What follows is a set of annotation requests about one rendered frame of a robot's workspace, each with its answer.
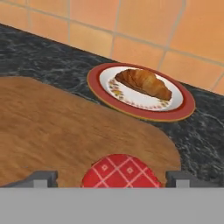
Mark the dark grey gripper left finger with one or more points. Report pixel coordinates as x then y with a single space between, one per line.
40 178

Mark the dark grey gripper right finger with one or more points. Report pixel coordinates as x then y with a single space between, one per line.
179 178

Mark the wooden cutting board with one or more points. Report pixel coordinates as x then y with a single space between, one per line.
70 131

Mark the jam jar with red checked lid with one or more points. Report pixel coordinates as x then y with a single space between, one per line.
121 172

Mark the brown croissant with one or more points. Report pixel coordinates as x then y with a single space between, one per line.
144 82

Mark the red rimmed white plate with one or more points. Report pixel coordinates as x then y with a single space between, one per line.
140 99

